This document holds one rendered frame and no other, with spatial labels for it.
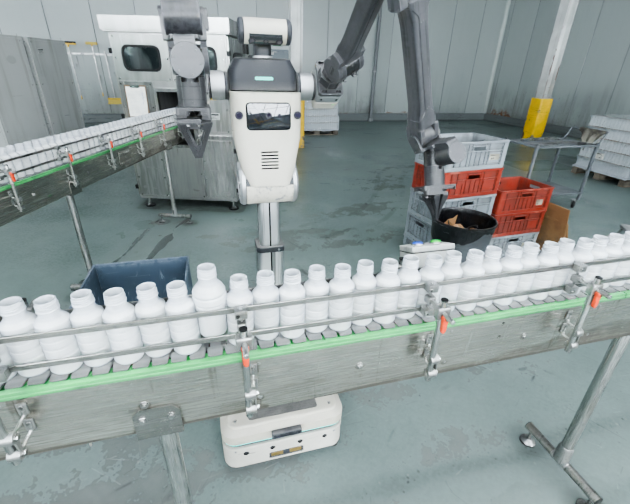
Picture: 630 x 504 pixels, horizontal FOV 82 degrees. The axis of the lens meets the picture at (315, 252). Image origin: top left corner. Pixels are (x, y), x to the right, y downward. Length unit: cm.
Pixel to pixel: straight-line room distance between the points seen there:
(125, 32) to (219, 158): 149
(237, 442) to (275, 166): 110
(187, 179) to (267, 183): 336
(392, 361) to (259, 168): 76
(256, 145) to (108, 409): 85
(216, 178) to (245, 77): 324
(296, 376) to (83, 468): 134
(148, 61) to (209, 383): 399
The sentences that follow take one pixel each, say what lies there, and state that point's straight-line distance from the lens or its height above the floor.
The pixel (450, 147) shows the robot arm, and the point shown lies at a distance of 106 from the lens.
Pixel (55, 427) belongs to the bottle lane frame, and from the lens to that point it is 100.
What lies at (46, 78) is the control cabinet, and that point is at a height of 135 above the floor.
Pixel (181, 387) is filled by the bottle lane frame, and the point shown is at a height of 94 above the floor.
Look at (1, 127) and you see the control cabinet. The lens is 660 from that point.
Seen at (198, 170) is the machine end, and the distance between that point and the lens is 456.
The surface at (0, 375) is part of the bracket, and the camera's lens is 92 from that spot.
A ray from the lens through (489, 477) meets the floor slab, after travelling 201.
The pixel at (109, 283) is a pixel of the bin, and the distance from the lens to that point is 148.
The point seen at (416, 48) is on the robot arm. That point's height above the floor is 162.
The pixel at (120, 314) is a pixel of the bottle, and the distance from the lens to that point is 82.
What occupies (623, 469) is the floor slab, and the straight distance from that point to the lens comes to 235.
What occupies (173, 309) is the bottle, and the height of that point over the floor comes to 112.
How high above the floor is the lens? 157
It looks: 26 degrees down
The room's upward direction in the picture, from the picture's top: 2 degrees clockwise
